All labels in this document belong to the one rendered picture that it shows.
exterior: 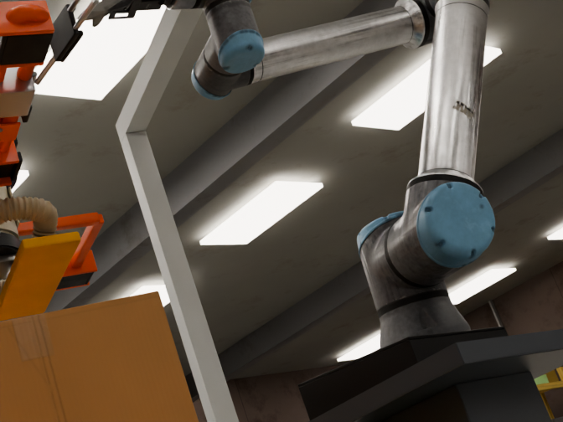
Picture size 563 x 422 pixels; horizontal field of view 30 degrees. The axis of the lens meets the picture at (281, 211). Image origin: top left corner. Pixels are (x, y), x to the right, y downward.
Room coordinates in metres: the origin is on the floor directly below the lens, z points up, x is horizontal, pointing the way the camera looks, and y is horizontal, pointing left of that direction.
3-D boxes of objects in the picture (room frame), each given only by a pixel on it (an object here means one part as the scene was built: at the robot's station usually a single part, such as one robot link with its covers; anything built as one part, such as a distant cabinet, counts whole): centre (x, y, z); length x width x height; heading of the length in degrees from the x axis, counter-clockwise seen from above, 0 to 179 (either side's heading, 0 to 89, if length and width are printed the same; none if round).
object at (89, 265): (2.12, 0.47, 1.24); 0.09 x 0.08 x 0.05; 120
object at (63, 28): (1.29, 0.23, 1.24); 0.31 x 0.03 x 0.05; 43
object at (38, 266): (1.78, 0.46, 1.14); 0.34 x 0.10 x 0.05; 30
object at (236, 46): (1.80, -0.03, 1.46); 0.12 x 0.09 x 0.12; 26
